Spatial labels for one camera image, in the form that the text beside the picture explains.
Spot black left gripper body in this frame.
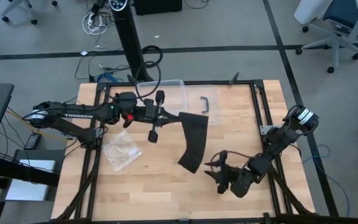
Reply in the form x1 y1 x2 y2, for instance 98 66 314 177
135 90 167 144

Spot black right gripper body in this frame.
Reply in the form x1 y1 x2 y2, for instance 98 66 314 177
218 151 245 194

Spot clear plastic storage bin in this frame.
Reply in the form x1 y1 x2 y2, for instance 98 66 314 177
135 79 188 118

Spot clear plastic bag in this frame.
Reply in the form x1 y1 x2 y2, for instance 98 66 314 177
102 129 144 172

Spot clear plastic bin lid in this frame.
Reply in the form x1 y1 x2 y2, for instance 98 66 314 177
185 85 222 126

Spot black cylindrical trash can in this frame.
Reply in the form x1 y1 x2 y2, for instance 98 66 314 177
109 0 154 83

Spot black box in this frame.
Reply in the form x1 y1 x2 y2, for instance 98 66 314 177
134 0 183 16

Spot black power adapter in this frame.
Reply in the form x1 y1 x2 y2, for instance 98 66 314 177
24 133 42 150

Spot white box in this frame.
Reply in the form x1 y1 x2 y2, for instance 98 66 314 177
4 149 65 202

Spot office chair with grey base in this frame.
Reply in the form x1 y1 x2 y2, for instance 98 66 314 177
1 0 58 26

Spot blue white office chair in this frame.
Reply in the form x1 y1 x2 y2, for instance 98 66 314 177
293 0 358 74

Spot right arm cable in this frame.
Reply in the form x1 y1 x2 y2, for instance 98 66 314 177
211 150 262 166

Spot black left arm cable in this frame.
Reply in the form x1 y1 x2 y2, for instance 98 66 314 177
134 61 162 100

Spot blue cable bundle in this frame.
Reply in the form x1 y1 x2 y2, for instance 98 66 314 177
96 72 117 84

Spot black coiled cable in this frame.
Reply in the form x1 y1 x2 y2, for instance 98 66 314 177
141 45 163 68

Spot black aluminium table frame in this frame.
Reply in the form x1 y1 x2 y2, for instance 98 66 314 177
54 79 316 224

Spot blue floor cable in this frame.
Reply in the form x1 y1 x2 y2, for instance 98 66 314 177
301 144 351 218

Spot white power cables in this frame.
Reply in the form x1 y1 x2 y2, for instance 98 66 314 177
81 11 110 35

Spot yellow cable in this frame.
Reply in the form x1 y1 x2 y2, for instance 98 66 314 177
6 110 68 142

